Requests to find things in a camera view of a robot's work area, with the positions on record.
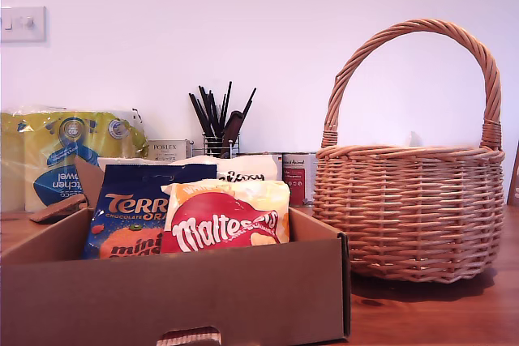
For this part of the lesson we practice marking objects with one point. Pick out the brown cardboard box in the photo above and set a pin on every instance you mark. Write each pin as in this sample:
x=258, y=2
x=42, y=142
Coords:
x=162, y=293

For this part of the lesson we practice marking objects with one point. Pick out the white Porlex box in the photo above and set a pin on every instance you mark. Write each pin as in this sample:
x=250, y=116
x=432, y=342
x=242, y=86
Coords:
x=166, y=149

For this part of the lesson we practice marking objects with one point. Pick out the black chopstick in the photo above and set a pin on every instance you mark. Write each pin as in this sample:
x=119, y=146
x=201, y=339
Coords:
x=226, y=107
x=198, y=113
x=204, y=103
x=249, y=101

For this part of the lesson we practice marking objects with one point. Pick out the tin can with red label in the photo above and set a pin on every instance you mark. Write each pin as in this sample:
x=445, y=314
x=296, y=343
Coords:
x=298, y=184

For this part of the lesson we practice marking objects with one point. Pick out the red white Maltesers bag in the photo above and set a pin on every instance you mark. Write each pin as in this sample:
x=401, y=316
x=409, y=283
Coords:
x=211, y=224

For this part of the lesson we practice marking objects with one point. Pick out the yellow kitchen towel pack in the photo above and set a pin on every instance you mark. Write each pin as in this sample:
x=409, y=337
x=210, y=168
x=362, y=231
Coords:
x=40, y=159

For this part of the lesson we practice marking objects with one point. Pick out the white wall switch plate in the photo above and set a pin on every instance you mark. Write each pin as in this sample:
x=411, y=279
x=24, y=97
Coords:
x=24, y=24

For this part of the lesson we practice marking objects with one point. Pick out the small white pointed object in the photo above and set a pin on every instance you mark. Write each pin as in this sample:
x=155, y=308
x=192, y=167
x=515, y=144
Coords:
x=413, y=140

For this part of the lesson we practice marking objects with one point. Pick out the flat brown cardboard piece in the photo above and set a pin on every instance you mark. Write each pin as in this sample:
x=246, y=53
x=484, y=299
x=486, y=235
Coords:
x=57, y=212

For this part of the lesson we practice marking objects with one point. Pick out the blue Terry's mini eggs bag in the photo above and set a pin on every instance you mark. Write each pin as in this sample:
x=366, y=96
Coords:
x=121, y=208

